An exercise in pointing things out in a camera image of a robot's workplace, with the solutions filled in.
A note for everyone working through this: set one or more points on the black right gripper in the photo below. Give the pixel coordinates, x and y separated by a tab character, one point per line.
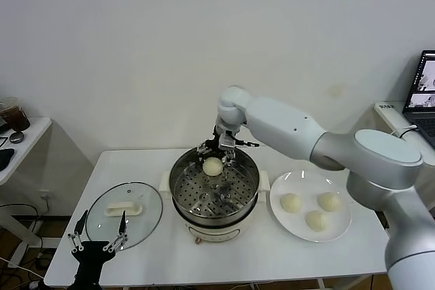
216	142

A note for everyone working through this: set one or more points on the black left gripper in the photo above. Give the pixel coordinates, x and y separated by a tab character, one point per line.
90	252

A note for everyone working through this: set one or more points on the white steamed baozi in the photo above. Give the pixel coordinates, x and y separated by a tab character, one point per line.
329	201
291	203
317	220
212	167

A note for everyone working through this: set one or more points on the round glass pot lid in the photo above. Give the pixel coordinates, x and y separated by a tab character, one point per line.
102	218

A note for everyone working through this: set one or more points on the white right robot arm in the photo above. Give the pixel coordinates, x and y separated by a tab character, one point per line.
282	127

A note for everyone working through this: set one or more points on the stainless steel steamer basket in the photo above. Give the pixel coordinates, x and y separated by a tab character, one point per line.
190	198

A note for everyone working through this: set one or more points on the white electric cooker base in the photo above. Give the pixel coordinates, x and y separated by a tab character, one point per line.
212	234

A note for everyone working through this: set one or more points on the white side desk with cup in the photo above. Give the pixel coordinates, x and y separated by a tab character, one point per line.
34	133

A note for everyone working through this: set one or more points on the round dark grey disc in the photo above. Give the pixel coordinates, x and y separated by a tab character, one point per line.
16	137

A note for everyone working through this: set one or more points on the white round plate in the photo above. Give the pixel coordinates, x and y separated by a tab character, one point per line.
336	227

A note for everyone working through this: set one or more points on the plastic iced coffee cup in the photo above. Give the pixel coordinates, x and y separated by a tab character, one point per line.
17	118

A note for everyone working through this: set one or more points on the white side desk with laptop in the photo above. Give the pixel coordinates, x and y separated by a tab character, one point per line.
387	117

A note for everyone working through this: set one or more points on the black white label sticker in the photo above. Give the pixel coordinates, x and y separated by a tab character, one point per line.
386	106

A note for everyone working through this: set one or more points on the dark grey open laptop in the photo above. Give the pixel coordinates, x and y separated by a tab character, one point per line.
423	117

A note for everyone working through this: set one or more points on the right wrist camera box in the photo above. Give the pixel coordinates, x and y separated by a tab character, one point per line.
227	140

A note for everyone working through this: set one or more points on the white wall socket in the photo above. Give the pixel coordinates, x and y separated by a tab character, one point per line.
46	197

